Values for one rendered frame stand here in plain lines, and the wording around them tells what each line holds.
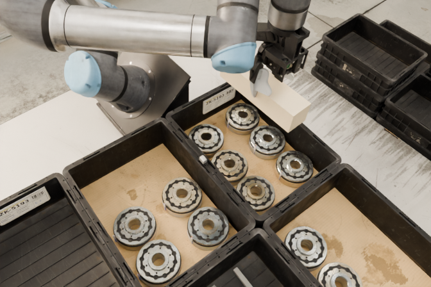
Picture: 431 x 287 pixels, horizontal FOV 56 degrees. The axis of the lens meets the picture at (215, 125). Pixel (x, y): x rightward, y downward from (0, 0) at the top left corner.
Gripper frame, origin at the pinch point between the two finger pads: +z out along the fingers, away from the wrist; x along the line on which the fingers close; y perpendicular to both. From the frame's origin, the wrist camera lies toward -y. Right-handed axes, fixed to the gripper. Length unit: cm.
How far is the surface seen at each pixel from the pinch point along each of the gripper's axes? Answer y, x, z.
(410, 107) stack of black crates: 12, 104, 71
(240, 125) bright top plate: -6.2, 2.0, 23.7
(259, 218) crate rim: 19.9, -18.0, 16.5
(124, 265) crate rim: 9, -48, 17
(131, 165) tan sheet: -16.6, -29.9, 26.6
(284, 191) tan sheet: 16.3, -2.6, 26.4
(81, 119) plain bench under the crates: -51, -29, 40
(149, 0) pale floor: -179, 85, 110
